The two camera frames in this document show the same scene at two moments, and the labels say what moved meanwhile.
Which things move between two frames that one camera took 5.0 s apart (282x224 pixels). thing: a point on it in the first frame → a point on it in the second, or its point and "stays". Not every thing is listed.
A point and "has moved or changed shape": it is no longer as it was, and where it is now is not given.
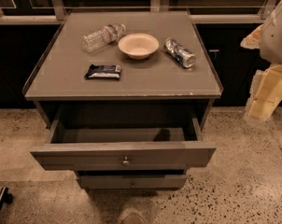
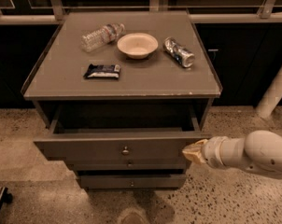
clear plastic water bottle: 99,37 stays
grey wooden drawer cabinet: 125,96 stays
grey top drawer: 133,155 has moved or changed shape
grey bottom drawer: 133,181 stays
